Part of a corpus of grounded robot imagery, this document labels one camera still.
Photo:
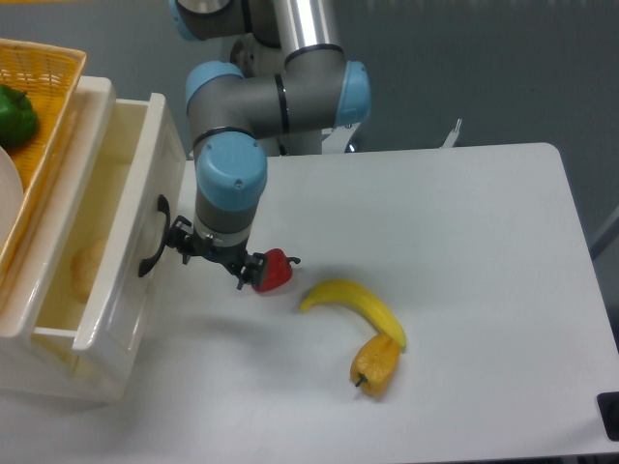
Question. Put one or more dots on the green bell pepper toy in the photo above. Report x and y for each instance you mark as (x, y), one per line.
(19, 120)

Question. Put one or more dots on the red bell pepper toy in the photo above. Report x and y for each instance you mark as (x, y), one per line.
(279, 270)

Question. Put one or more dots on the yellow woven basket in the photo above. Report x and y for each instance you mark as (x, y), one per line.
(49, 75)

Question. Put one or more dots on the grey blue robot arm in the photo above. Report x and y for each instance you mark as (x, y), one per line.
(231, 112)

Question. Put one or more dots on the white plate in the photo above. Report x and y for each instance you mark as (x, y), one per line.
(11, 195)

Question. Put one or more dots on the black object at table edge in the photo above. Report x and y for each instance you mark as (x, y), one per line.
(608, 403)

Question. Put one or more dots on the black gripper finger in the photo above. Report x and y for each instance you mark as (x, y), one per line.
(249, 269)
(180, 238)

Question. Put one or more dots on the white clamp bracket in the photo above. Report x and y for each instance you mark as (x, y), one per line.
(451, 139)

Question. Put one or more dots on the orange bell pepper toy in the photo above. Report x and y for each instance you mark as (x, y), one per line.
(375, 365)

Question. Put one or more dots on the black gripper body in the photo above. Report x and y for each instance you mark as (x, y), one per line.
(229, 250)

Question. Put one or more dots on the cauliflower toy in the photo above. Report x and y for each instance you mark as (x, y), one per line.
(84, 268)

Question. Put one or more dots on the white drawer cabinet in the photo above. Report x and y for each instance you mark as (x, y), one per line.
(27, 366)

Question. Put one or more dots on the yellow banana toy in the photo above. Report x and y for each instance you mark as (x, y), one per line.
(348, 293)

